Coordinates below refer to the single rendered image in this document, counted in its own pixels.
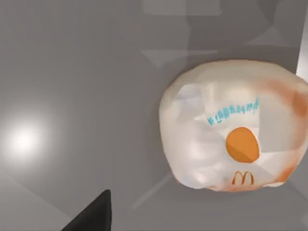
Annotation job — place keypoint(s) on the white paper-wrapped burger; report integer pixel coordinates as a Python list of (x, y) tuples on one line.
[(231, 130)]

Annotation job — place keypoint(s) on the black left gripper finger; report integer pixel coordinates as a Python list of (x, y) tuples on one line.
[(96, 215)]

